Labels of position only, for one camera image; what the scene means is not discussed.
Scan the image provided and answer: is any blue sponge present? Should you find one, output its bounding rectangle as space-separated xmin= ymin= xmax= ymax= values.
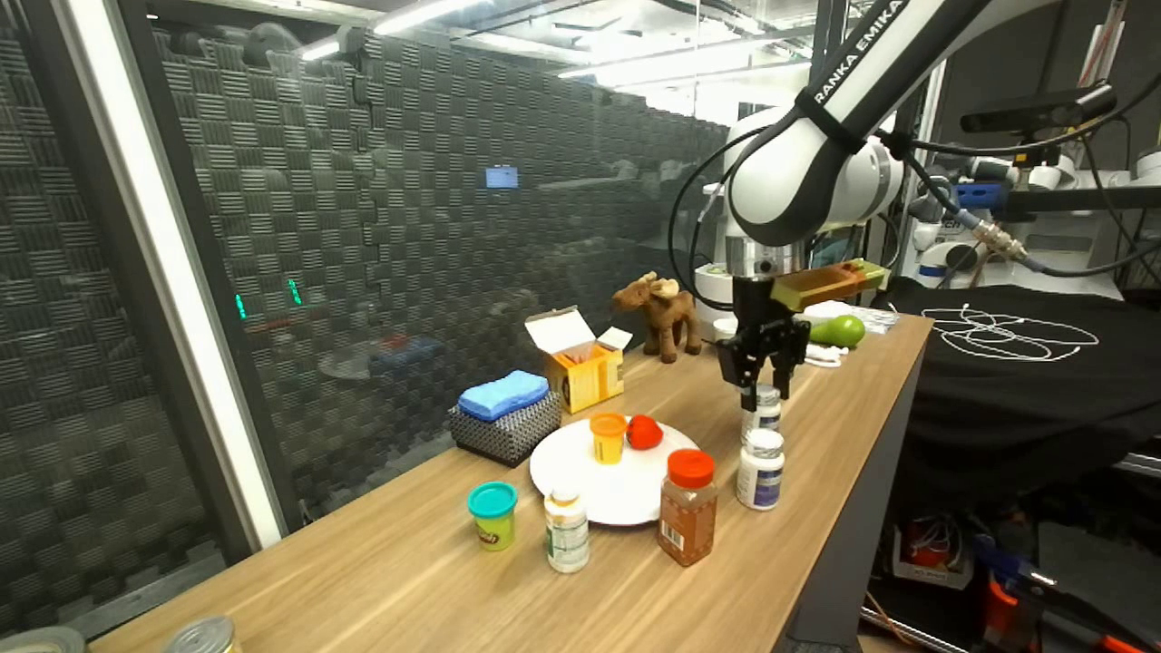
xmin=454 ymin=366 xmax=553 ymax=425

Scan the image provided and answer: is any white printed packet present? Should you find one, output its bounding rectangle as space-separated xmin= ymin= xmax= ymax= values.
xmin=802 ymin=342 xmax=858 ymax=368

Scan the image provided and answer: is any black covered table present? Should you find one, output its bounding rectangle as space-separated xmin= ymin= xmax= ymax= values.
xmin=887 ymin=278 xmax=1161 ymax=487

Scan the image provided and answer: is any white cable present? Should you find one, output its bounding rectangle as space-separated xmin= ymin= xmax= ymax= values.
xmin=929 ymin=301 xmax=1105 ymax=366

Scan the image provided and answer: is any red toy strawberry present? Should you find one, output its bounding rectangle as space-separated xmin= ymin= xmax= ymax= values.
xmin=623 ymin=414 xmax=669 ymax=453

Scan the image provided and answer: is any white paper plate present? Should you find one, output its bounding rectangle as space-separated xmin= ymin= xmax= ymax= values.
xmin=525 ymin=418 xmax=704 ymax=528

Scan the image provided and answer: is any black cable with metal connector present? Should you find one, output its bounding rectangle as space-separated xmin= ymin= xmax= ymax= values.
xmin=899 ymin=68 xmax=1161 ymax=284

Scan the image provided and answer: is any blue box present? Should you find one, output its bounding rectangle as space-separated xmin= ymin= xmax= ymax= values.
xmin=447 ymin=393 xmax=568 ymax=466

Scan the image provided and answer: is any brown plush moose toy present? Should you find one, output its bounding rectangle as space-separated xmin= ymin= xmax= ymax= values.
xmin=609 ymin=269 xmax=708 ymax=364

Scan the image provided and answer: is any white shallow bowl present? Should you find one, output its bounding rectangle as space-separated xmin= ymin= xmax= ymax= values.
xmin=794 ymin=296 xmax=904 ymax=337

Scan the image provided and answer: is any black looped gripper cable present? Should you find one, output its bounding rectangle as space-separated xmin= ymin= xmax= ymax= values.
xmin=665 ymin=122 xmax=802 ymax=310

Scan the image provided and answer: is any yellow tub with teal lid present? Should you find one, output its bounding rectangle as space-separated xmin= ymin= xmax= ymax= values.
xmin=465 ymin=480 xmax=523 ymax=552

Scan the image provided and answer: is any green pear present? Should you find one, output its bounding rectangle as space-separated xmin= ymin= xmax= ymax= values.
xmin=806 ymin=310 xmax=871 ymax=351

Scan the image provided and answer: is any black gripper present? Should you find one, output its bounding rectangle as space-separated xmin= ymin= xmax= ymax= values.
xmin=715 ymin=275 xmax=813 ymax=411

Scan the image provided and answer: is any white metal frame post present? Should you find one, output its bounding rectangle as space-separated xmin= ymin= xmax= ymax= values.
xmin=48 ymin=0 xmax=292 ymax=552

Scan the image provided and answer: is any yellow tub with orange lid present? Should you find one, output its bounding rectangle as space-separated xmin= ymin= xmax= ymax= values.
xmin=590 ymin=411 xmax=631 ymax=466

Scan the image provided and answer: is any yellow orange cardboard box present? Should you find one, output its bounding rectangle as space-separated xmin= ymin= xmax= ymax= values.
xmin=523 ymin=304 xmax=637 ymax=418

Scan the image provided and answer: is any silver metal can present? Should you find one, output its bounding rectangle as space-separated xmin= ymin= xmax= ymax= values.
xmin=160 ymin=613 xmax=245 ymax=653
xmin=0 ymin=622 xmax=88 ymax=653

